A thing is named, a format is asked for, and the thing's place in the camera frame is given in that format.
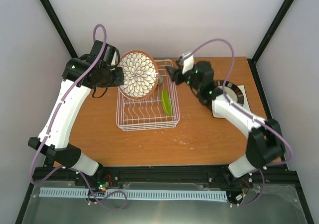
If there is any brown rimmed patterned plate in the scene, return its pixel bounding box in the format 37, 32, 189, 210
119, 50, 159, 100

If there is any lime green plate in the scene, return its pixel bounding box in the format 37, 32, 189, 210
161, 89, 172, 116

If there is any white wire dish rack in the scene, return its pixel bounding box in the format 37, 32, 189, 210
116, 59, 180, 131

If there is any black rimmed cream plate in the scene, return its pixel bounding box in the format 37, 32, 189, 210
215, 80, 246, 107

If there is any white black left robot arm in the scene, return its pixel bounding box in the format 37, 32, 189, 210
28, 40, 124, 186

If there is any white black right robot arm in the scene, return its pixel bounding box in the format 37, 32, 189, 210
165, 61, 286, 182

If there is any white square plate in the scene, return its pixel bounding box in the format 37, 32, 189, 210
225, 84, 251, 111

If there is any small electronics board with leds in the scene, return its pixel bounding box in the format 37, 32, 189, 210
98, 174, 113, 191

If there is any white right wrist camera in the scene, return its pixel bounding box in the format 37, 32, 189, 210
176, 52, 194, 75

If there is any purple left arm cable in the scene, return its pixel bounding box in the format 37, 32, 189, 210
29, 24, 128, 211

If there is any black aluminium frame rail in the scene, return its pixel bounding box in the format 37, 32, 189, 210
32, 164, 300, 192

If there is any black left corner post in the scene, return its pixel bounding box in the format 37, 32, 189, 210
39, 0, 78, 58

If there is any black corner post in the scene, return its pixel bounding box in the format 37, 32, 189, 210
39, 0, 78, 58
251, 0, 304, 63

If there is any light blue cable duct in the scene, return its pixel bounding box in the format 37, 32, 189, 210
38, 187, 227, 202

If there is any black right corner post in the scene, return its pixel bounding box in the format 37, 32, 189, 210
251, 0, 304, 63

